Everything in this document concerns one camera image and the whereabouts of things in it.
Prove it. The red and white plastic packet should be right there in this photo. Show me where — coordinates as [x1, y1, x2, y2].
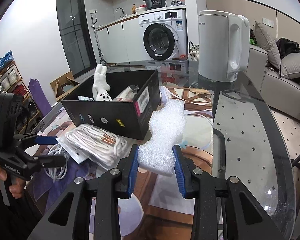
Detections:
[112, 85, 140, 103]

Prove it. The white kitchen counter cabinet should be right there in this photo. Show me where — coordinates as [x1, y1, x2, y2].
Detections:
[96, 17, 140, 64]

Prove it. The grey pillow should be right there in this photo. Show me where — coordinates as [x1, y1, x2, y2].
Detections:
[254, 20, 282, 70]

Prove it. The grey sofa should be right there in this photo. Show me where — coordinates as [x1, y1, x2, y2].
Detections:
[247, 44, 300, 125]

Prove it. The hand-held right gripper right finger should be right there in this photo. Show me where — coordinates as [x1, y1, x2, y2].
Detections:
[172, 145, 278, 240]

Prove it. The wicker basket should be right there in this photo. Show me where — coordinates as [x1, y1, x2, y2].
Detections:
[189, 41, 200, 61]

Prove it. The white plush rabbit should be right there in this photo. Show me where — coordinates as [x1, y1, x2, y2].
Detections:
[92, 64, 113, 102]

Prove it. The bagged white cord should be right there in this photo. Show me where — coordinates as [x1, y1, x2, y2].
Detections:
[65, 124, 128, 168]

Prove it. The purple yoga mat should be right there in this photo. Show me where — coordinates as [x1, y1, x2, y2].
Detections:
[29, 78, 52, 117]

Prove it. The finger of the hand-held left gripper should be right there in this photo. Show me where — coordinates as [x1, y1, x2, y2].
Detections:
[14, 133, 58, 146]
[22, 152, 67, 169]

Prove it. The open brown cardboard box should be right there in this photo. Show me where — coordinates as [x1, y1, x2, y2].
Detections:
[50, 70, 80, 103]

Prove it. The white washing machine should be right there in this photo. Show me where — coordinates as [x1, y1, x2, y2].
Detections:
[137, 9, 188, 61]

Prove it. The mop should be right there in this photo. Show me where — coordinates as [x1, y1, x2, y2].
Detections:
[91, 15, 108, 67]

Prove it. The grey square cushion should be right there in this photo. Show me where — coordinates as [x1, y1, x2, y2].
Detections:
[280, 52, 300, 79]

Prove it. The black garment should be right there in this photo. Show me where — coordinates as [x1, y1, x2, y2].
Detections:
[276, 38, 300, 60]

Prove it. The wooden shoe rack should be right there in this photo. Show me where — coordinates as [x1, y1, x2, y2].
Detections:
[0, 60, 44, 135]

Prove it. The white electric kettle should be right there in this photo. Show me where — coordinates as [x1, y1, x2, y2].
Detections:
[198, 10, 250, 82]

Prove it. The white cable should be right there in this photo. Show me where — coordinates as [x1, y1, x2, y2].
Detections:
[44, 144, 71, 180]

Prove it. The black cardboard box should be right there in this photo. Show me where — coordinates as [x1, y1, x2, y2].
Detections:
[61, 69, 162, 140]

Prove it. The white foam sheet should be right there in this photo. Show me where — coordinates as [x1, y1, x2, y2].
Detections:
[137, 97, 188, 177]

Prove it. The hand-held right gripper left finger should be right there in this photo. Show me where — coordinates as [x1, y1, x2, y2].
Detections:
[41, 144, 140, 240]

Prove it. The person's left forearm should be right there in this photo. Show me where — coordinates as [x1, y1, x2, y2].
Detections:
[0, 182, 44, 240]

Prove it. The black pressure cooker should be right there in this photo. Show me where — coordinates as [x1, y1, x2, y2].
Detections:
[145, 0, 167, 10]

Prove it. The dark glass door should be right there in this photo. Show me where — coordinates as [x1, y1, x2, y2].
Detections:
[56, 0, 97, 78]

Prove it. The shoe rack with shoes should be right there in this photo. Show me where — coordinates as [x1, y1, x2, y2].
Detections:
[0, 51, 40, 133]

